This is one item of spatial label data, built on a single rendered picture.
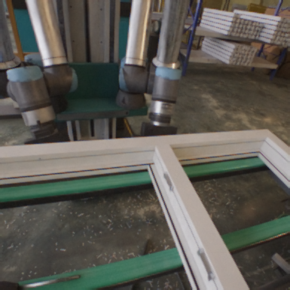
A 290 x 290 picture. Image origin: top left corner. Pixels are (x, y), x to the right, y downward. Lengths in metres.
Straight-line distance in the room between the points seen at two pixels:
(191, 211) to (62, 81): 0.61
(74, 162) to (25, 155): 0.11
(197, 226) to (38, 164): 0.40
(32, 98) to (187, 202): 0.49
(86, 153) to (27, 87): 0.25
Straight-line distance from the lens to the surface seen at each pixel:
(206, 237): 0.39
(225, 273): 0.38
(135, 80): 0.80
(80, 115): 1.13
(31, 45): 4.13
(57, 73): 0.77
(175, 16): 0.99
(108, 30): 1.21
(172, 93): 0.68
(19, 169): 0.56
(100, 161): 0.53
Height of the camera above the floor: 1.26
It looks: 38 degrees down
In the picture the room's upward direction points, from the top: 9 degrees clockwise
